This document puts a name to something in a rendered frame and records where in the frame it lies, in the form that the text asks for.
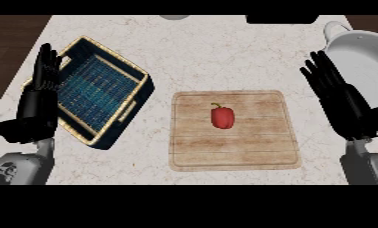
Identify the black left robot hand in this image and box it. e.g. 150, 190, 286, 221
0, 42, 65, 145

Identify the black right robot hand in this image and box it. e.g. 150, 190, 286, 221
298, 50, 378, 142

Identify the wooden cutting board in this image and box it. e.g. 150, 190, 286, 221
168, 89, 302, 173

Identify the red bell pepper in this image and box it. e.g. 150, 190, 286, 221
209, 102, 236, 130

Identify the dark blue woven basket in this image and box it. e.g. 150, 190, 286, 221
20, 35, 156, 151

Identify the black appliance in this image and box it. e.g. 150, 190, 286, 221
245, 14, 320, 25

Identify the grey round object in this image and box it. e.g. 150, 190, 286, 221
158, 14, 192, 21

